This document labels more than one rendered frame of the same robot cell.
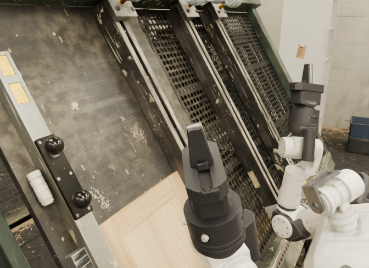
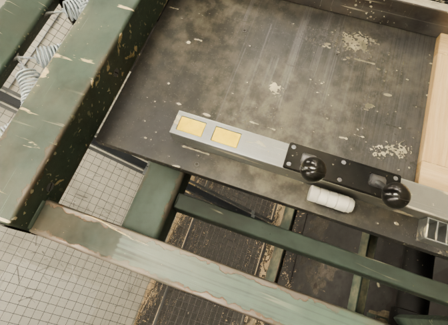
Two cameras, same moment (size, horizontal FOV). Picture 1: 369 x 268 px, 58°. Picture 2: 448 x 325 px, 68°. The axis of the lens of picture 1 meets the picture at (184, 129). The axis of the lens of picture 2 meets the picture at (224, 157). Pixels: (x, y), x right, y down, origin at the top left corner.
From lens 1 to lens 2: 0.28 m
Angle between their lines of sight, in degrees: 36
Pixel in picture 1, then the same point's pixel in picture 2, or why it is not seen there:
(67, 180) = (349, 173)
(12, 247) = (356, 260)
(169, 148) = (409, 18)
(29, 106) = (246, 139)
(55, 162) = not seen: hidden behind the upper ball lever
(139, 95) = (317, 0)
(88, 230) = (417, 198)
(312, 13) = not seen: outside the picture
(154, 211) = not seen: outside the picture
